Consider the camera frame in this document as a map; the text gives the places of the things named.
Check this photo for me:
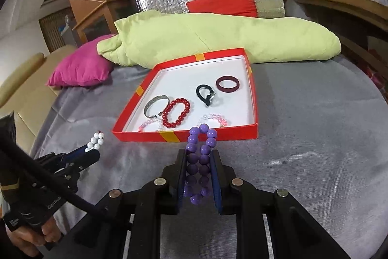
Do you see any wooden chair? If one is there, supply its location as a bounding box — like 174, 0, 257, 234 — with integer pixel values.
72, 0, 134, 42

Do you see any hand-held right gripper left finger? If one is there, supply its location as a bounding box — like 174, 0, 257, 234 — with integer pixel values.
73, 149, 188, 259

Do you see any small clear pink bracelet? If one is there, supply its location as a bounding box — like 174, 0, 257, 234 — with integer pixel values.
138, 117, 165, 133

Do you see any light green quilt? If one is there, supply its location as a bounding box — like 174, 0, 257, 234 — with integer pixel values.
97, 11, 341, 70

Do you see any purple bead bracelet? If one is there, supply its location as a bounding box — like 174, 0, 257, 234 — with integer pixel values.
183, 123, 218, 205

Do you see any pastel mixed bead bracelet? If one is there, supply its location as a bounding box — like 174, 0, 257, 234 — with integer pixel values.
198, 113, 228, 128

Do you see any grey blanket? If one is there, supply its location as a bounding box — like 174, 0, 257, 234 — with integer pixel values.
27, 56, 388, 259

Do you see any person's left hand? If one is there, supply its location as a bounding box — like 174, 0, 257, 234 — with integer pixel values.
8, 215, 64, 258

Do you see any beige sofa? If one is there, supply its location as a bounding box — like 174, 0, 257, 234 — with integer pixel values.
0, 45, 78, 153

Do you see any wooden shelf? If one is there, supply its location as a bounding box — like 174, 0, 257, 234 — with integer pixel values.
285, 0, 388, 77

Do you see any magenta pillow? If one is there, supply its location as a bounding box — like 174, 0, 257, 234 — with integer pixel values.
46, 34, 114, 87

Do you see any dark red bangle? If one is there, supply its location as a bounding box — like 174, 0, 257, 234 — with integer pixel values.
216, 76, 240, 94

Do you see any black hair tie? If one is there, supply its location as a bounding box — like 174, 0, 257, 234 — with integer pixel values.
196, 84, 217, 106

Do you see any thick black sleeved cable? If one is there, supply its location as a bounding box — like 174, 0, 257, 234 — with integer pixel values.
0, 113, 110, 220

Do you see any white bead bracelet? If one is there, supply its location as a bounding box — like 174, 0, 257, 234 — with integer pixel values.
85, 132, 105, 153

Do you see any red cardboard box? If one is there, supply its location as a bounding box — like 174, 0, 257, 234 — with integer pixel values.
112, 48, 259, 143

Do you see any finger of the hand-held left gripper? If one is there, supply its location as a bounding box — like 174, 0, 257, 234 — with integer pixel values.
62, 146, 99, 162
56, 151, 101, 177

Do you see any silver metal bangle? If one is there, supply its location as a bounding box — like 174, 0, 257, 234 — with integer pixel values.
144, 96, 170, 118

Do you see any red bead bracelet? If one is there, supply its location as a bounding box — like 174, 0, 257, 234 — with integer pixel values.
162, 98, 191, 129

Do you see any red cushion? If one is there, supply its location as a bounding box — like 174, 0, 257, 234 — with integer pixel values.
186, 0, 258, 18

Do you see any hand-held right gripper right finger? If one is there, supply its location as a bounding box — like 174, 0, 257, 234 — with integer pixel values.
210, 149, 352, 259

